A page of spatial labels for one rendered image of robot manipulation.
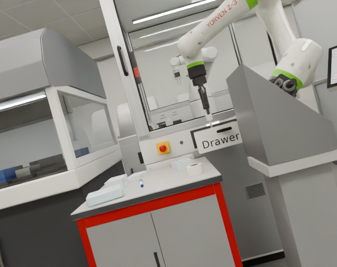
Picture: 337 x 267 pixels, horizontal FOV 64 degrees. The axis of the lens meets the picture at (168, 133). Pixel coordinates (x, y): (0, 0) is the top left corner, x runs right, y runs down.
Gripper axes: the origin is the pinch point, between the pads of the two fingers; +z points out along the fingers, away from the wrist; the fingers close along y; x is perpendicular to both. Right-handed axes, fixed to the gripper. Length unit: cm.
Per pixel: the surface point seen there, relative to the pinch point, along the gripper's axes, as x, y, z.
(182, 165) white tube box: -20.5, 7.3, 21.6
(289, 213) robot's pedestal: 14, 45, 43
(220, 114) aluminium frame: 9.8, -20.0, 2.5
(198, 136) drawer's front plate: -9.0, 11.0, 8.9
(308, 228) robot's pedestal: 20, 45, 50
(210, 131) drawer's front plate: -2.5, 11.0, 7.9
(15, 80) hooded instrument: -93, 4, -44
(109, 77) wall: -111, -339, -103
